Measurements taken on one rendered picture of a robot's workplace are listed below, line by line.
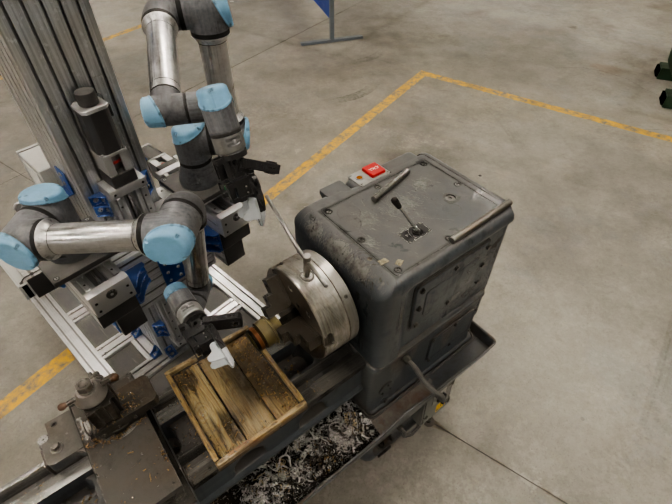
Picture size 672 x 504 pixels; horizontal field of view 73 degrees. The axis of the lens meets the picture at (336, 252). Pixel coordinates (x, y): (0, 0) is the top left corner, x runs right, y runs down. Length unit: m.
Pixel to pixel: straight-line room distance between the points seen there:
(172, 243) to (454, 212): 0.84
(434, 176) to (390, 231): 0.33
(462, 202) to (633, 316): 1.90
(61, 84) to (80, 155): 0.23
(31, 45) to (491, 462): 2.34
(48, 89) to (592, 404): 2.65
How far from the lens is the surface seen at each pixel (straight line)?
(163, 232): 1.20
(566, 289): 3.18
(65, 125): 1.66
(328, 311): 1.25
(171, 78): 1.28
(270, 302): 1.33
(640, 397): 2.89
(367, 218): 1.41
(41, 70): 1.59
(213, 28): 1.50
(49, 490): 1.58
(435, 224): 1.42
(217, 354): 1.32
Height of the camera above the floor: 2.18
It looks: 45 degrees down
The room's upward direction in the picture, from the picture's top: straight up
